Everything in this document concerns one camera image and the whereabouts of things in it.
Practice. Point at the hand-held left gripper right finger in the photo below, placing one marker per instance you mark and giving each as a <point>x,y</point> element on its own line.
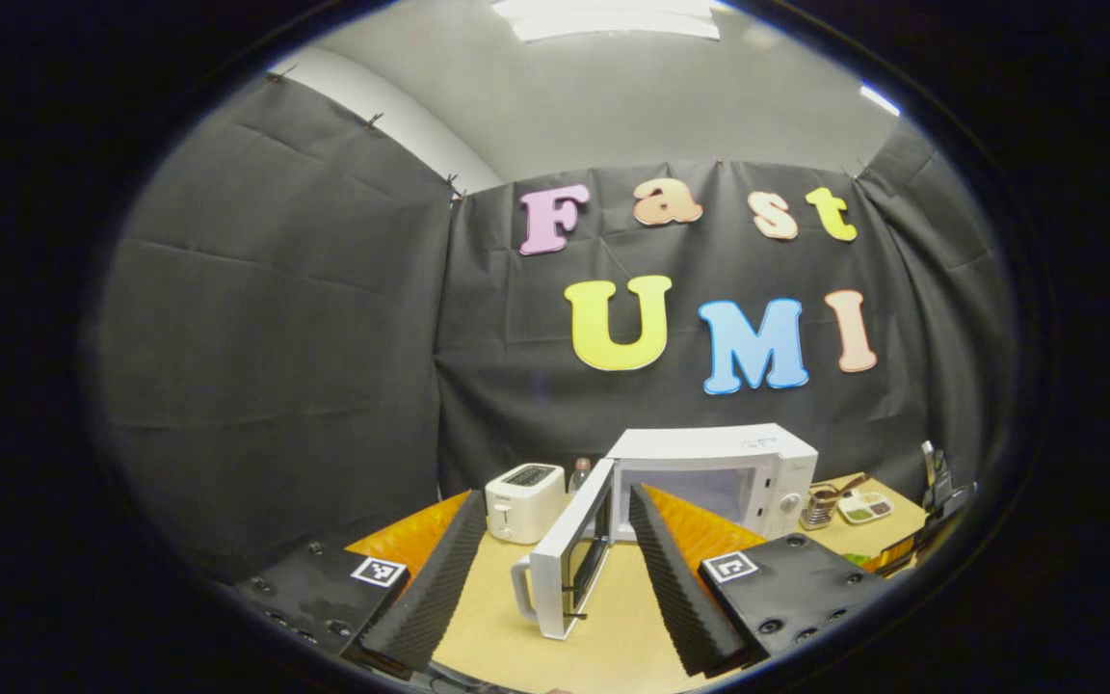
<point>675,588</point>

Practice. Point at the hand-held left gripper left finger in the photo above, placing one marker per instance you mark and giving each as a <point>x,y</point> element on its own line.
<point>430,598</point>

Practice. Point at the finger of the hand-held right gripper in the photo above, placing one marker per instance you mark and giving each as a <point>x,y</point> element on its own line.
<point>897,557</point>

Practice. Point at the white microwave oven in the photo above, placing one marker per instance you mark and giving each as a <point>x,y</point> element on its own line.
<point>709,448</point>

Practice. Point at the white divided spice dish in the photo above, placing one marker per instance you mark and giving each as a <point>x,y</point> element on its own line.
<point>865,508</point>

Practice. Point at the brown wooden spoon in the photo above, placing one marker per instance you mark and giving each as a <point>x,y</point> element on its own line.
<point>844,485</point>

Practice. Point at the metal utensil holder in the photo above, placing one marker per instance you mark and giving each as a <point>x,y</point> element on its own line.
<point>817,511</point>

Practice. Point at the white toaster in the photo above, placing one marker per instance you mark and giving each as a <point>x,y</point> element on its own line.
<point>521,506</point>

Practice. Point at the clear plastic water bottle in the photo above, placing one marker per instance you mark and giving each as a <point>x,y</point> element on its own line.
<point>579,474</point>

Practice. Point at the black backdrop cloth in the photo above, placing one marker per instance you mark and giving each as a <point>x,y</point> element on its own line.
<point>276,337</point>

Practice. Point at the small ceiling light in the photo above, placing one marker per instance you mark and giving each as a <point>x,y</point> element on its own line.
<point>880,98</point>

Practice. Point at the large ceiling light panel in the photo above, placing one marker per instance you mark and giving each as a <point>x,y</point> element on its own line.
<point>613,19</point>

